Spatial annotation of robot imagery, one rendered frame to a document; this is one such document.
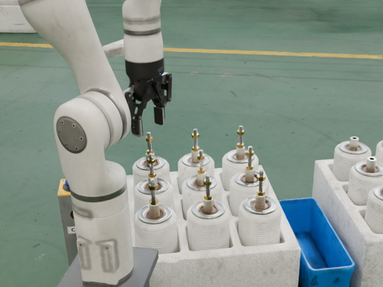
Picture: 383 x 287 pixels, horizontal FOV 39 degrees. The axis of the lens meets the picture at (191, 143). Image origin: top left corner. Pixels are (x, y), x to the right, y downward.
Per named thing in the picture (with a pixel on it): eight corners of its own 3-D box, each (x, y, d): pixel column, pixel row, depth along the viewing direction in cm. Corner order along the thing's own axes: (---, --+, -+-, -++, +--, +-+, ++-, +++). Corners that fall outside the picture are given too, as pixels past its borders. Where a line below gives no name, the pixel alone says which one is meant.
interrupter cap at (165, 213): (164, 228, 116) (164, 225, 115) (131, 222, 118) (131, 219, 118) (176, 209, 122) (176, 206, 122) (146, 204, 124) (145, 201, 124)
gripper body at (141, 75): (144, 62, 99) (147, 110, 103) (172, 50, 105) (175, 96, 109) (114, 56, 103) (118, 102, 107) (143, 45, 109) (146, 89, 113)
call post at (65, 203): (104, 304, 131) (90, 194, 117) (74, 307, 130) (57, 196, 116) (105, 284, 137) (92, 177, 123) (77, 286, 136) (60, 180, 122)
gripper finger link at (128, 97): (120, 88, 103) (127, 113, 106) (114, 93, 102) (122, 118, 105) (131, 91, 101) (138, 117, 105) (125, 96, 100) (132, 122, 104)
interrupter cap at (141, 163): (170, 167, 140) (170, 164, 139) (142, 174, 137) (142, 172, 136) (158, 155, 146) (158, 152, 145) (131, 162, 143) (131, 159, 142)
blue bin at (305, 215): (351, 307, 128) (357, 266, 122) (306, 311, 127) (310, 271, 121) (311, 232, 154) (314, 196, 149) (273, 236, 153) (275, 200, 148)
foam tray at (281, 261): (296, 310, 127) (301, 248, 119) (129, 327, 124) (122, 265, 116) (259, 217, 162) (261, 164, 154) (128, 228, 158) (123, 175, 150)
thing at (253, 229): (264, 287, 124) (267, 222, 116) (229, 271, 130) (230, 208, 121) (285, 266, 131) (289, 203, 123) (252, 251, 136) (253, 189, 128)
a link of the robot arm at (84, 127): (90, 112, 75) (102, 216, 83) (131, 90, 82) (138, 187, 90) (41, 101, 80) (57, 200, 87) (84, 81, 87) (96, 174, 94)
